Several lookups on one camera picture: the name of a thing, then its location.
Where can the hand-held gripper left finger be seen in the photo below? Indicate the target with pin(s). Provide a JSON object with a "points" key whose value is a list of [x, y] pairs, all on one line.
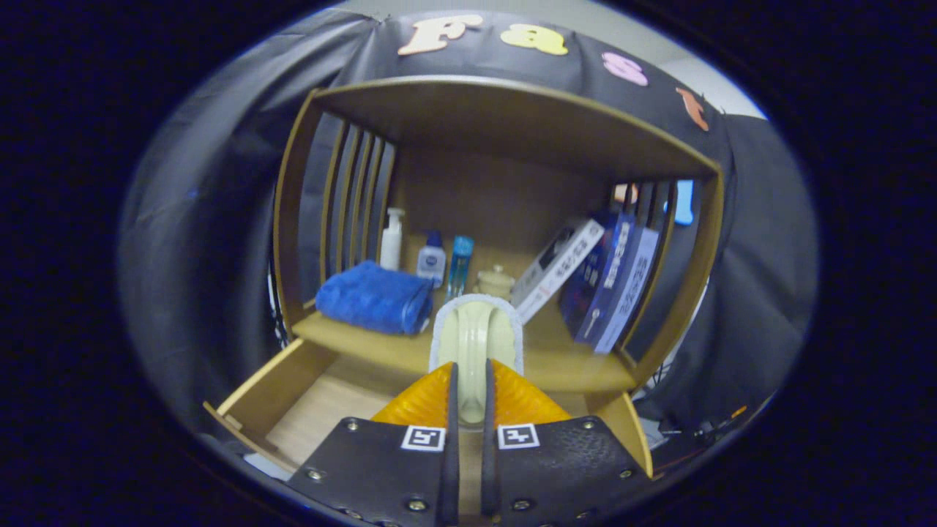
{"points": [[381, 468]]}

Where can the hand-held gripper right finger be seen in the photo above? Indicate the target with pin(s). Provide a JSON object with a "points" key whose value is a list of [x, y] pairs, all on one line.
{"points": [[564, 468]]}

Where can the wooden drawer with black knob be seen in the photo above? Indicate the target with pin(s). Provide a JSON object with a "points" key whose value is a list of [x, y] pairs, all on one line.
{"points": [[329, 410]]}

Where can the wooden countertop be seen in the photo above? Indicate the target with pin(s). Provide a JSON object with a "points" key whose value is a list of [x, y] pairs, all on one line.
{"points": [[564, 359]]}

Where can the wooden cabinet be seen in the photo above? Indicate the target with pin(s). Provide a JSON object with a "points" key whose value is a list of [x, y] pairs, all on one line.
{"points": [[498, 197]]}

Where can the blue folded towel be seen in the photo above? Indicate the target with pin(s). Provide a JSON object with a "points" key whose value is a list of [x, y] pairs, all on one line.
{"points": [[373, 296]]}

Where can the dark navy book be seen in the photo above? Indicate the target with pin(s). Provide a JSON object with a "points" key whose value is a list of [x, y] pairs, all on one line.
{"points": [[582, 293]]}

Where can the pale grey-blue book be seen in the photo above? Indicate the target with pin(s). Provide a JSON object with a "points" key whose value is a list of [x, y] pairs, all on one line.
{"points": [[631, 293]]}

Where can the blue book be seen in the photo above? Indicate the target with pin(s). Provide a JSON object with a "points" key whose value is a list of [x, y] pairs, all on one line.
{"points": [[611, 282]]}

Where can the cream lidded cup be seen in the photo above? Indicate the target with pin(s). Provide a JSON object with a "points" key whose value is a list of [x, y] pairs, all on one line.
{"points": [[496, 282]]}

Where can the white book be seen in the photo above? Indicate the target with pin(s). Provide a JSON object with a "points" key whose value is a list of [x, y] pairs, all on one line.
{"points": [[560, 267]]}

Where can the white bottle with blue cap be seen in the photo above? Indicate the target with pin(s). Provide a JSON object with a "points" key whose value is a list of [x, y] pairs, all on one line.
{"points": [[431, 262]]}

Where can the clear blue bottle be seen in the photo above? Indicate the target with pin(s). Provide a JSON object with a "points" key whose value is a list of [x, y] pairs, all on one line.
{"points": [[459, 267]]}

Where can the white pump bottle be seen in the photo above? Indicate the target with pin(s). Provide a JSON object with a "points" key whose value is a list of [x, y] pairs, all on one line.
{"points": [[392, 245]]}

